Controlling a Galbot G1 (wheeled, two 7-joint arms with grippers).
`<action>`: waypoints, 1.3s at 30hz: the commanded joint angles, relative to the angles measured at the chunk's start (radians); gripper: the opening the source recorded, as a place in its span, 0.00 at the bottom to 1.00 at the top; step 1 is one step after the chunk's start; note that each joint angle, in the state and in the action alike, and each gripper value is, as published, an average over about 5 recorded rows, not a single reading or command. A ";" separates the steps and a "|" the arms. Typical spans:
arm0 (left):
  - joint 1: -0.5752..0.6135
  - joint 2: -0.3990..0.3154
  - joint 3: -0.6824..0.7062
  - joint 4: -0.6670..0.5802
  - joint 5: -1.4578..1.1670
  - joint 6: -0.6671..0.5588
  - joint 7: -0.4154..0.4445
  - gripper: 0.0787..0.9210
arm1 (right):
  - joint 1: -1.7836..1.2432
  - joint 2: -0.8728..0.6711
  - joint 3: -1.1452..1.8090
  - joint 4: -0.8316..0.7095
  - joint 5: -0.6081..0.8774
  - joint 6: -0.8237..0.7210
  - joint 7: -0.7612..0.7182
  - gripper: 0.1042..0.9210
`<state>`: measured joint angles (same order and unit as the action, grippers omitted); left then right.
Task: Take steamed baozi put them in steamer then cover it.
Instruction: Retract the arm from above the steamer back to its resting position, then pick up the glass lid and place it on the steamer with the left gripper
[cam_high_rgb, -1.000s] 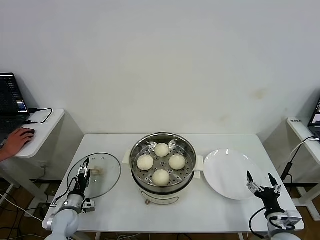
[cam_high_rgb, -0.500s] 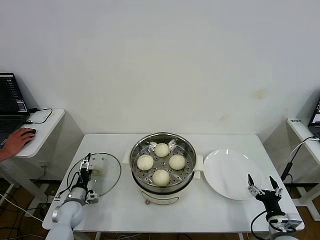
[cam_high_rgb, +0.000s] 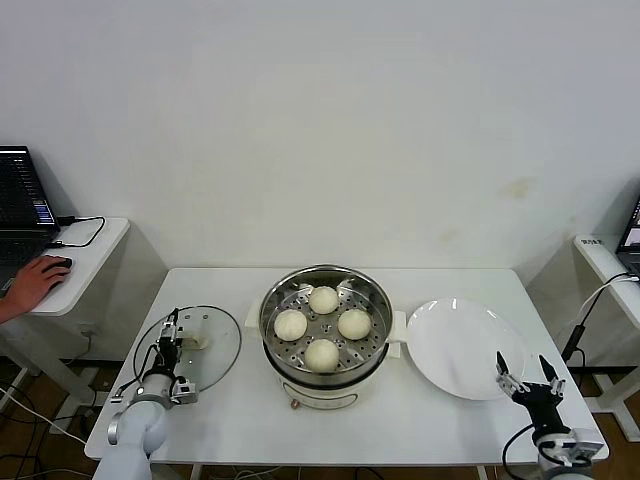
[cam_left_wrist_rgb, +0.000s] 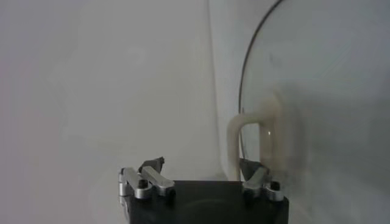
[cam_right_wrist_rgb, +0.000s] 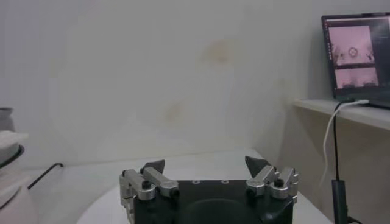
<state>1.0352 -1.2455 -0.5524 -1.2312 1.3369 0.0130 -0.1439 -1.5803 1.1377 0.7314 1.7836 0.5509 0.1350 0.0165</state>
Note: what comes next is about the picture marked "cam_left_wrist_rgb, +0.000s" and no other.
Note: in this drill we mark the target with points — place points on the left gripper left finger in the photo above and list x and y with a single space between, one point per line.
155 179

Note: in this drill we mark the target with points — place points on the round glass pot lid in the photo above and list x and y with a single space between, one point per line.
320 91

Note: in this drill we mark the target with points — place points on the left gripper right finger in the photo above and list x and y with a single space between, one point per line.
257 181

